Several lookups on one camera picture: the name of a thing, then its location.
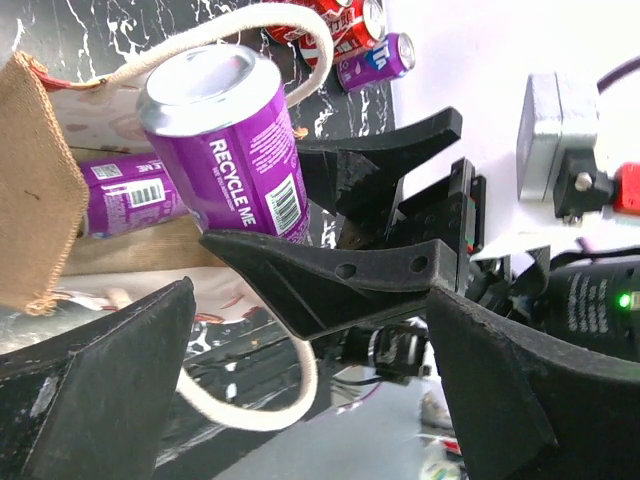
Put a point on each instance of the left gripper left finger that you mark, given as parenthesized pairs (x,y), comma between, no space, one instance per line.
(92,403)

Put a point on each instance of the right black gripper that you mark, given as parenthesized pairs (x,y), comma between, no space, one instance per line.
(316,292)

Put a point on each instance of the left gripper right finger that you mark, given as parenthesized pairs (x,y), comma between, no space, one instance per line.
(525,405)

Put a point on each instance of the burlap canvas tote bag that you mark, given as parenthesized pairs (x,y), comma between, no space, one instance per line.
(43,193)

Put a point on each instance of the purple Fanta can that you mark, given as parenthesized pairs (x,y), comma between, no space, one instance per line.
(128,193)
(391,59)
(217,118)

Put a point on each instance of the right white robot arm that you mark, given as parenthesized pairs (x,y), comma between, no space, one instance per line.
(588,299)

